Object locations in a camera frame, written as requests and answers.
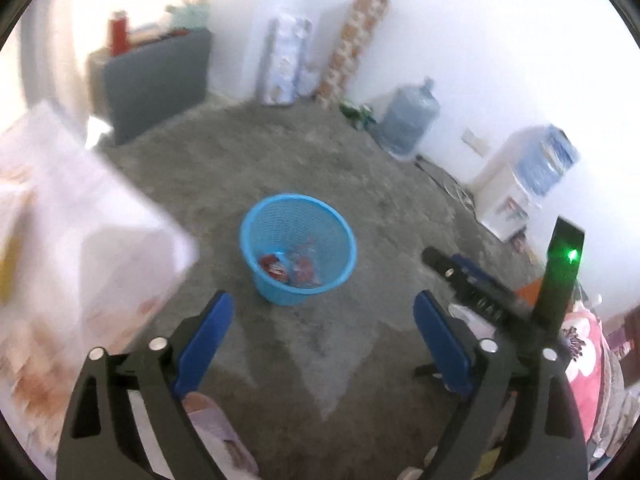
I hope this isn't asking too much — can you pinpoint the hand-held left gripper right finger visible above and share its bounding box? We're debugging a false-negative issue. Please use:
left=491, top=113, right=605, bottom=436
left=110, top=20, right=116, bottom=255
left=413, top=290, right=587, bottom=480

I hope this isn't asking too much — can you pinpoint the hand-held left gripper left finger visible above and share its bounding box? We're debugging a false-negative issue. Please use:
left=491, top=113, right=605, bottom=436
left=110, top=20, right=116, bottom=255
left=56, top=290, right=236, bottom=480

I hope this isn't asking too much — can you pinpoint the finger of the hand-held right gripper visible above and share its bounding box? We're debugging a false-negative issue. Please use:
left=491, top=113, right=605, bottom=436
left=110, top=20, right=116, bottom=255
left=450, top=253, right=522, bottom=304
left=421, top=246, right=534, bottom=342

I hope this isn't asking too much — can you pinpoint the blue plastic mesh basket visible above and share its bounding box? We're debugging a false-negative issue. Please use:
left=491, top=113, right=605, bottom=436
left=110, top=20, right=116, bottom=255
left=240, top=192, right=358, bottom=307

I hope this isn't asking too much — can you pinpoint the orange board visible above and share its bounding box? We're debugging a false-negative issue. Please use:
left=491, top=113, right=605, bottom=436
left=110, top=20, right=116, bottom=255
left=517, top=280, right=543, bottom=307

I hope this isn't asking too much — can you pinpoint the white water dispenser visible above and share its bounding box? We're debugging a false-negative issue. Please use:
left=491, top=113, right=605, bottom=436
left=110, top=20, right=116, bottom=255
left=472, top=130, right=546, bottom=243

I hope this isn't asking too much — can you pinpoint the red snack wrapper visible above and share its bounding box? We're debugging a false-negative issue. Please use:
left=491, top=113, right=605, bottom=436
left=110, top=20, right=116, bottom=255
left=289, top=245, right=323, bottom=288
left=259, top=252, right=291, bottom=283

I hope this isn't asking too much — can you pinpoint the pink floral blanket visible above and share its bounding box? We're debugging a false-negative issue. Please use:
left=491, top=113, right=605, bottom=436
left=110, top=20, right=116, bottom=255
left=560, top=300, right=626, bottom=466

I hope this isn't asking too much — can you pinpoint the purple slipper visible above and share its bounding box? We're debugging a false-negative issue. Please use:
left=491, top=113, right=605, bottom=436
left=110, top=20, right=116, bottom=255
left=182, top=392, right=258, bottom=478

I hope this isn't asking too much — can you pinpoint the blue dispenser water jug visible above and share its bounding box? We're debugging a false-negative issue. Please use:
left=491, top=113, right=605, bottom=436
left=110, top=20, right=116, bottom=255
left=515, top=125, right=578, bottom=196

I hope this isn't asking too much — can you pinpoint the empty clear water jug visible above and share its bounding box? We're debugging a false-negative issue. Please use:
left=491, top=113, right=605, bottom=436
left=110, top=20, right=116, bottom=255
left=377, top=78, right=441, bottom=156

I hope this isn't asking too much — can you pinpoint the floral tablecloth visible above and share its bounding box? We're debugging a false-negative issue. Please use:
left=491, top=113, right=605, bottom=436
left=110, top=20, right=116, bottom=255
left=0, top=100, right=201, bottom=466

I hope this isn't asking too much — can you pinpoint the white plastic bag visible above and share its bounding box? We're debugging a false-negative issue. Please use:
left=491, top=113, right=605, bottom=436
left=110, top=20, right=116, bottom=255
left=297, top=60, right=321, bottom=98

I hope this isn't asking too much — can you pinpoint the orange patterned mat roll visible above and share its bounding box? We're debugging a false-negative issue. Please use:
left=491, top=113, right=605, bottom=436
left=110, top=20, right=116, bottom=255
left=317, top=0, right=390, bottom=108

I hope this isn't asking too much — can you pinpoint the grey cabinet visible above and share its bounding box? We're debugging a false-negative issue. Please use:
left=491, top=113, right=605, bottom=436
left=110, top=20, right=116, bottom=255
left=102, top=27, right=213, bottom=146

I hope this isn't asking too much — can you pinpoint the white blue tissue pack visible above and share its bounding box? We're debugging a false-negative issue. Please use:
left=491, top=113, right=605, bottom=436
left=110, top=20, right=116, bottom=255
left=257, top=10, right=313, bottom=106

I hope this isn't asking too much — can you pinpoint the red thermos bottle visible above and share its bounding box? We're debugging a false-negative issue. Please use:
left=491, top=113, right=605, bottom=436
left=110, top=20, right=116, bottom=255
left=109, top=10, right=130, bottom=57

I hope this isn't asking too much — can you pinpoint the teal utensil holder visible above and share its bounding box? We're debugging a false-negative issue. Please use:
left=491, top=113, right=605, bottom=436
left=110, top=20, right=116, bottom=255
left=167, top=2, right=211, bottom=33

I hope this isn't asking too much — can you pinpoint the white power strip cable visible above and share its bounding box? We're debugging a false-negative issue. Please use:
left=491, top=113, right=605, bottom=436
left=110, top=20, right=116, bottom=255
left=415, top=155, right=476, bottom=211

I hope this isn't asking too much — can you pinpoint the white wall socket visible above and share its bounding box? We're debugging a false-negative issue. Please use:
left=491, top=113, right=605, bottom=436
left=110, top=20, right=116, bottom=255
left=461, top=129, right=488, bottom=153

